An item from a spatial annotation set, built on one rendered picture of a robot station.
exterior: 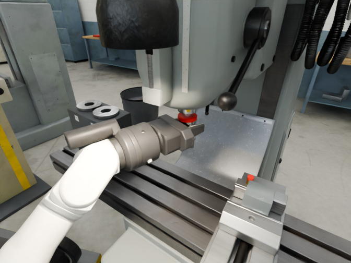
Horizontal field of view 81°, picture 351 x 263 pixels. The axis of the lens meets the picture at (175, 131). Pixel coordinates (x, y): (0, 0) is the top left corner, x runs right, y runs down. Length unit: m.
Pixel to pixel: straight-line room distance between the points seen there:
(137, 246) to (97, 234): 1.16
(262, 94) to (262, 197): 0.41
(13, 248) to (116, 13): 0.35
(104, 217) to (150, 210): 1.31
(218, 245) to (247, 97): 0.53
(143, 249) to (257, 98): 0.64
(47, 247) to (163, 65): 0.33
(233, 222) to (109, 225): 1.47
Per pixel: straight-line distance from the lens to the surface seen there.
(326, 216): 2.25
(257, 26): 0.42
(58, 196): 0.37
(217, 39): 0.35
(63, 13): 7.62
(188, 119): 0.48
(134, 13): 0.18
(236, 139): 0.85
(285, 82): 0.79
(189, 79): 0.36
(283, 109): 0.84
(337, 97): 4.18
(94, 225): 1.92
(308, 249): 0.66
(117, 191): 0.71
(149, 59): 0.35
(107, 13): 0.19
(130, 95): 2.77
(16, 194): 2.45
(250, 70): 0.52
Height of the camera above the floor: 1.48
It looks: 30 degrees down
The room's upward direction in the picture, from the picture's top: straight up
